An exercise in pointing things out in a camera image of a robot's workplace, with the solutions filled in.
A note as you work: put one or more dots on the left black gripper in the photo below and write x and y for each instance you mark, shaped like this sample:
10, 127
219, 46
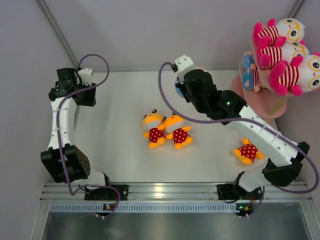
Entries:
90, 100

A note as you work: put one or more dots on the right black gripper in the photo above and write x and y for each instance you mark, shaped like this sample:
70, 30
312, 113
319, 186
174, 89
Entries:
187, 99

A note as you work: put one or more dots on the boy plush black hair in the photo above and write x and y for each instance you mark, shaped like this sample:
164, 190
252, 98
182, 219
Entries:
178, 91

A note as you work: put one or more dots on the pink panda plush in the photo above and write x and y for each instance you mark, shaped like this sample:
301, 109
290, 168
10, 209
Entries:
300, 76
269, 55
287, 29

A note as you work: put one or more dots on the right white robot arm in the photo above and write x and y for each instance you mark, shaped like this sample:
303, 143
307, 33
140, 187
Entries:
228, 108

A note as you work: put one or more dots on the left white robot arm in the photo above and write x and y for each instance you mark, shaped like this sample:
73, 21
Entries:
63, 160

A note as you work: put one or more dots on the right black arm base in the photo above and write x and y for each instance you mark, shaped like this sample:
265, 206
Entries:
232, 193

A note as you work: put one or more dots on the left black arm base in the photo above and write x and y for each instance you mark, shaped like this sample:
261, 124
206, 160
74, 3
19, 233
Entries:
107, 194

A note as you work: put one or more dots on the pink three-tier shelf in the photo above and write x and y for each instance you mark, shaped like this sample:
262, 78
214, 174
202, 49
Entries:
267, 104

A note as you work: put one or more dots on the yellow bear plush middle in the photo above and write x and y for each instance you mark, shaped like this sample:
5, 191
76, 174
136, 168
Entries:
176, 131

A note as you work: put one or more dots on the yellow bear plush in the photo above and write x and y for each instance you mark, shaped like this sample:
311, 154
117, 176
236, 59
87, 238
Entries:
153, 127
247, 153
176, 131

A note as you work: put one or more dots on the yellow bear plush left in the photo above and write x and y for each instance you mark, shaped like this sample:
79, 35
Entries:
153, 127

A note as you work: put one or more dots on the yellow bear plush right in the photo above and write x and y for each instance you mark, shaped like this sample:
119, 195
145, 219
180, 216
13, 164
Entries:
247, 153

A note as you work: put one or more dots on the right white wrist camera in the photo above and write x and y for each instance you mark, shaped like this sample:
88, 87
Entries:
183, 64

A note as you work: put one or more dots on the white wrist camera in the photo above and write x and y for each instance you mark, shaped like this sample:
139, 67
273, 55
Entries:
86, 75
183, 64

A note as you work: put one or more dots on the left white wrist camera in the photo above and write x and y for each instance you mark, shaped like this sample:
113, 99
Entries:
86, 75

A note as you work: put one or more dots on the aluminium front rail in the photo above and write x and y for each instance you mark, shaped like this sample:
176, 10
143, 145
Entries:
176, 191

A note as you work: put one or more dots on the white slotted cable duct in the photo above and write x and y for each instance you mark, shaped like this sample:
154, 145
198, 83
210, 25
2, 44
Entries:
139, 207

